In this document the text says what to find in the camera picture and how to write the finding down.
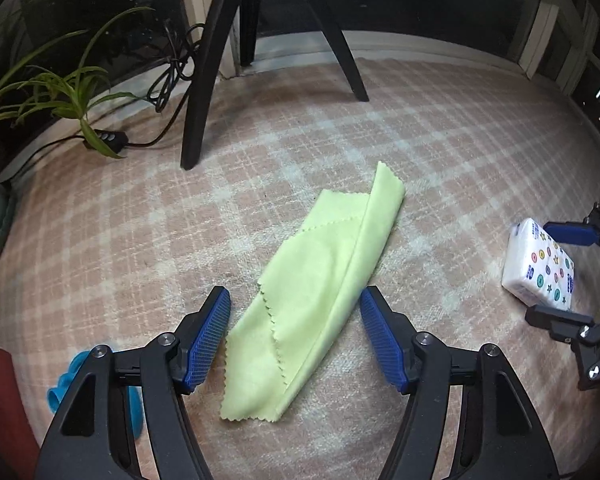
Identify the small spider plant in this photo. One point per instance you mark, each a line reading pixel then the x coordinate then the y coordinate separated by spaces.
pixel 71 96

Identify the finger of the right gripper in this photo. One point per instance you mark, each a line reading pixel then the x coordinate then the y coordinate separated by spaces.
pixel 584 233
pixel 562 325

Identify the Vinda tissue pack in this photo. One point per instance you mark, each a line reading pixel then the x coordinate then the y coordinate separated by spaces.
pixel 537 271

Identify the dark red box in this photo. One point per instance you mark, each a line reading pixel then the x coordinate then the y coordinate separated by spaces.
pixel 18 447

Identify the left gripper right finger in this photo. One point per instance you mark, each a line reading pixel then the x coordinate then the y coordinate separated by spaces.
pixel 391 336

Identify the yellow-green microfiber cloth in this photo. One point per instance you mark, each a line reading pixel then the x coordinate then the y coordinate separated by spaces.
pixel 305 296

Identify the black tripod stand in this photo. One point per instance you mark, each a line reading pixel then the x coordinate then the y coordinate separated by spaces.
pixel 207 61

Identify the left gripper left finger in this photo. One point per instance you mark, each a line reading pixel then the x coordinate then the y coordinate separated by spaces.
pixel 199 337

